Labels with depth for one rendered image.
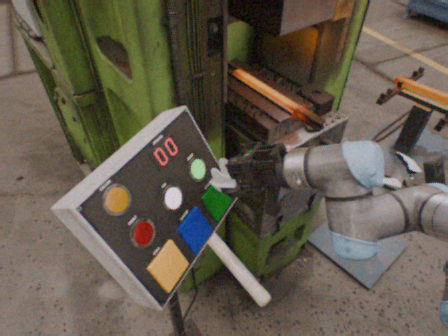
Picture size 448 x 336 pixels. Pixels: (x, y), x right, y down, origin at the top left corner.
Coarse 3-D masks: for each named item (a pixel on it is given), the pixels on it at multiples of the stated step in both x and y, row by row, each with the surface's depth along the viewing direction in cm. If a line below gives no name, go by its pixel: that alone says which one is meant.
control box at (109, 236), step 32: (160, 128) 69; (192, 128) 76; (128, 160) 63; (192, 160) 75; (96, 192) 57; (128, 192) 62; (160, 192) 68; (192, 192) 75; (96, 224) 57; (128, 224) 62; (160, 224) 67; (96, 256) 64; (128, 256) 61; (192, 256) 73; (128, 288) 67; (160, 288) 66
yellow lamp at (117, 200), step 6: (114, 192) 59; (120, 192) 60; (108, 198) 59; (114, 198) 59; (120, 198) 60; (126, 198) 61; (108, 204) 58; (114, 204) 59; (120, 204) 60; (126, 204) 61; (114, 210) 59; (120, 210) 60
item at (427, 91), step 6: (396, 78) 127; (402, 78) 127; (396, 84) 128; (408, 84) 125; (414, 84) 124; (420, 84) 124; (414, 90) 124; (420, 90) 123; (426, 90) 121; (432, 90) 121; (438, 90) 121; (432, 96) 121; (438, 96) 119; (444, 96) 118; (444, 102) 119
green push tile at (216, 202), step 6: (210, 186) 79; (210, 192) 78; (216, 192) 80; (204, 198) 76; (210, 198) 78; (216, 198) 80; (222, 198) 81; (228, 198) 83; (210, 204) 78; (216, 204) 79; (222, 204) 81; (228, 204) 83; (210, 210) 78; (216, 210) 79; (222, 210) 81; (216, 216) 79
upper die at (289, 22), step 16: (240, 0) 90; (256, 0) 85; (272, 0) 81; (288, 0) 79; (304, 0) 82; (320, 0) 86; (336, 0) 89; (240, 16) 93; (256, 16) 88; (272, 16) 83; (288, 16) 82; (304, 16) 85; (320, 16) 89; (272, 32) 86; (288, 32) 85
